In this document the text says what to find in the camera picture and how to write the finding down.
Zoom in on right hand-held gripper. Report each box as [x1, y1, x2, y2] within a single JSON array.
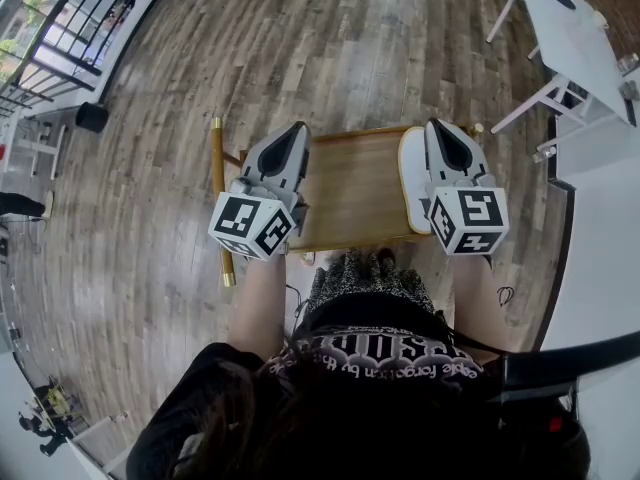
[[422, 117, 511, 258]]

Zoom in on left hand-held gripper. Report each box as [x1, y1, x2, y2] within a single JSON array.
[[207, 120, 314, 262]]

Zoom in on person's left forearm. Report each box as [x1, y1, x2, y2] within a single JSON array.
[[227, 252, 287, 362]]

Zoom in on person's right forearm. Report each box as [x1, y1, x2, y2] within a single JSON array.
[[451, 252, 517, 367]]

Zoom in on wooden side table gold legs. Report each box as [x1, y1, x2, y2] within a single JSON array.
[[209, 116, 485, 289]]

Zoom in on person's speckled trousers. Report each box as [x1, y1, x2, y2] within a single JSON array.
[[305, 249, 437, 315]]

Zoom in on black round bin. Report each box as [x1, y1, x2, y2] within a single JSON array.
[[74, 101, 110, 132]]

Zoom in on white table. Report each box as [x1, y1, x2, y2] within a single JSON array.
[[509, 0, 640, 129]]

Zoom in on person's black printed shirt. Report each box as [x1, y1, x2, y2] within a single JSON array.
[[124, 292, 507, 480]]

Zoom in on white low stand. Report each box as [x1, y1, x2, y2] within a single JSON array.
[[13, 117, 69, 179]]

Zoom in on black metal railing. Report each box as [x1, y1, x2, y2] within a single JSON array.
[[0, 0, 169, 117]]

